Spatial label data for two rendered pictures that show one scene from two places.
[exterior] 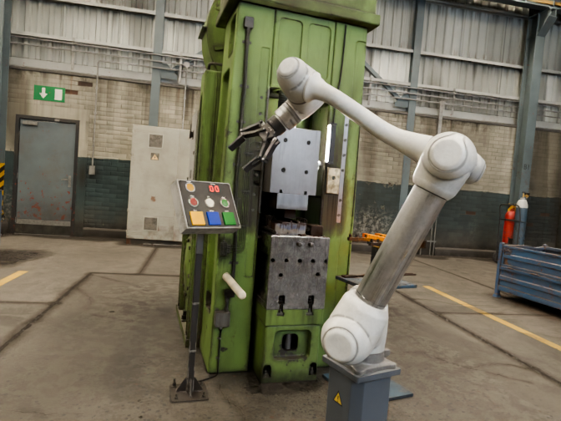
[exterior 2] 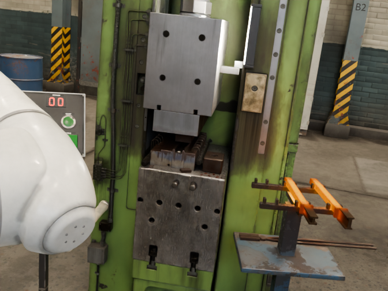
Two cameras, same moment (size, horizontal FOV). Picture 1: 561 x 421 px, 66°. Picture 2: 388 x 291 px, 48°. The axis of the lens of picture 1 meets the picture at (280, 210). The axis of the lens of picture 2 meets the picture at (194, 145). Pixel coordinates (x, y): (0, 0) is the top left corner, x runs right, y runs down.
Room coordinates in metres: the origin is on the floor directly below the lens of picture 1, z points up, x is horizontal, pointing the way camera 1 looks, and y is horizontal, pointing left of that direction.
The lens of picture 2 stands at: (0.99, -0.91, 1.53)
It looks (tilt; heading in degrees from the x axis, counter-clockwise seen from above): 15 degrees down; 24
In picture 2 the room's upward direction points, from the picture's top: 6 degrees clockwise
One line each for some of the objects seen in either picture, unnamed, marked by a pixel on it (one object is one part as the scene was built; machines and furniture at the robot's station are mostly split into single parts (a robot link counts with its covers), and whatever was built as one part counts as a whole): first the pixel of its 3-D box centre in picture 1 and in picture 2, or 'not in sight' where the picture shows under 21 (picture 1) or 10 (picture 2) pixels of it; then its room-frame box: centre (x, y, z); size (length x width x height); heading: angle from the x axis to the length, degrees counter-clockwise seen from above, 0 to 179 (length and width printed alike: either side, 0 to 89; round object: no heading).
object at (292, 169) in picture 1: (290, 163); (197, 63); (2.84, -0.05, 1.37); 0.42 x 0.39 x 0.40; 18
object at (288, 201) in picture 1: (281, 200); (183, 114); (2.83, 0.00, 1.12); 0.42 x 0.20 x 0.10; 18
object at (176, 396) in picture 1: (189, 385); not in sight; (2.38, 0.44, 0.05); 0.22 x 0.22 x 0.09; 18
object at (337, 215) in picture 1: (325, 198); (264, 112); (3.09, -0.32, 1.15); 0.44 x 0.26 x 2.30; 18
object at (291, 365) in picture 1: (279, 331); (178, 278); (2.86, -0.05, 0.23); 0.55 x 0.37 x 0.47; 18
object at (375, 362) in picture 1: (366, 353); not in sight; (1.52, -0.35, 0.63); 0.22 x 0.18 x 0.06; 121
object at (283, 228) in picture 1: (280, 224); (180, 146); (2.83, 0.00, 0.96); 0.42 x 0.20 x 0.09; 18
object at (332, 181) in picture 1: (332, 180); (253, 93); (2.85, -0.33, 1.27); 0.09 x 0.02 x 0.17; 108
